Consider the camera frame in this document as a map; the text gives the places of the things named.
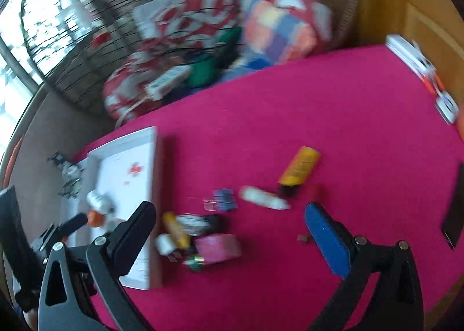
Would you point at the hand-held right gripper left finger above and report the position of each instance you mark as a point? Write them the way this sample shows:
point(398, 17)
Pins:
point(139, 222)

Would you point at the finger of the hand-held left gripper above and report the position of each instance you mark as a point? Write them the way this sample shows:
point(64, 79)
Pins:
point(74, 224)

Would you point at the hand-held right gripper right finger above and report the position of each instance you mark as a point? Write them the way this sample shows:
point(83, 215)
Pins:
point(326, 236)

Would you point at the white bottle with orange cap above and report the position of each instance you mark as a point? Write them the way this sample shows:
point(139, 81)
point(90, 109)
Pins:
point(98, 204)

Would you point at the yellow cylinder with black base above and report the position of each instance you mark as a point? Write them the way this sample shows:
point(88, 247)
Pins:
point(299, 167)

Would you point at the small brown cube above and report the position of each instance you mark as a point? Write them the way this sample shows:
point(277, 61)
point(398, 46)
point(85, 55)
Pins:
point(304, 239)

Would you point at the small white cylinder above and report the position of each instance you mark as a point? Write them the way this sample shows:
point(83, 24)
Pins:
point(165, 244)

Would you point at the yellow tube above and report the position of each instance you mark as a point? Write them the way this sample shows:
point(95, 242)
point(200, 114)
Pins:
point(176, 229)

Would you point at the black cylindrical item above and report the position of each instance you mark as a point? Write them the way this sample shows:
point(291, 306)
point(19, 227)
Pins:
point(201, 225)

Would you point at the small green item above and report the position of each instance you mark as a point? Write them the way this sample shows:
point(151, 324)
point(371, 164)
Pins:
point(195, 264)

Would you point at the small white bottle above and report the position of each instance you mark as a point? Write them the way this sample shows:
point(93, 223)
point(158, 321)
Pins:
point(264, 200)

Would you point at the orange cloth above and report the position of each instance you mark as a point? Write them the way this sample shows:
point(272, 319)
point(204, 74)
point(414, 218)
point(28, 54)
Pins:
point(14, 157)

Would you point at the pink box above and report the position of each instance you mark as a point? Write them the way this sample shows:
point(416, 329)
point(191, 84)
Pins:
point(217, 248)

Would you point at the magenta tablecloth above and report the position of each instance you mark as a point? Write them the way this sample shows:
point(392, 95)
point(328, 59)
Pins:
point(344, 117)

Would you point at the black phone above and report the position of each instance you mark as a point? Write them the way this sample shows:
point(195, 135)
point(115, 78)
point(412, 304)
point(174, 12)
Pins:
point(455, 218)

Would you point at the large red seat cushion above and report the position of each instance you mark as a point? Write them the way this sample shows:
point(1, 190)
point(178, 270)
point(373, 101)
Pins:
point(123, 91)

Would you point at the white power strip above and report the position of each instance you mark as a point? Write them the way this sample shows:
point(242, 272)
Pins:
point(166, 81)

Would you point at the wicker hanging egg chair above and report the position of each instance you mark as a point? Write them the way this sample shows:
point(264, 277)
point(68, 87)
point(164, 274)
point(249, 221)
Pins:
point(90, 62)

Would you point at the green cloth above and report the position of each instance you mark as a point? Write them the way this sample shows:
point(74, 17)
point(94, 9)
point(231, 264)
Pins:
point(203, 70)

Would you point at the white flat charger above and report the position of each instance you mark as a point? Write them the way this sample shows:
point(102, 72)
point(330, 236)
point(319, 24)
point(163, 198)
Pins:
point(447, 108)

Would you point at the white power bank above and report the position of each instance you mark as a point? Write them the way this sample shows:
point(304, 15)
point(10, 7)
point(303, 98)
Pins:
point(408, 51)

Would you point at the patchwork blanket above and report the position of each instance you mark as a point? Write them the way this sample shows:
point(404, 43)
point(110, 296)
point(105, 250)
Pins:
point(279, 30)

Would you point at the red white swirl cushion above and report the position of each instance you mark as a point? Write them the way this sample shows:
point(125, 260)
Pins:
point(199, 13)

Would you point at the window with metal grille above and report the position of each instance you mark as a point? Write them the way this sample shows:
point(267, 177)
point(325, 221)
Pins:
point(47, 8)

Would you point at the thin frame glasses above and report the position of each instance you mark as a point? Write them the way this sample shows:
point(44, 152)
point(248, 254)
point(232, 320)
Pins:
point(70, 186)

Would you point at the black metal bracket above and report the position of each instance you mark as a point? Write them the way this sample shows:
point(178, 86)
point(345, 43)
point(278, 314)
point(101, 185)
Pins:
point(55, 158)

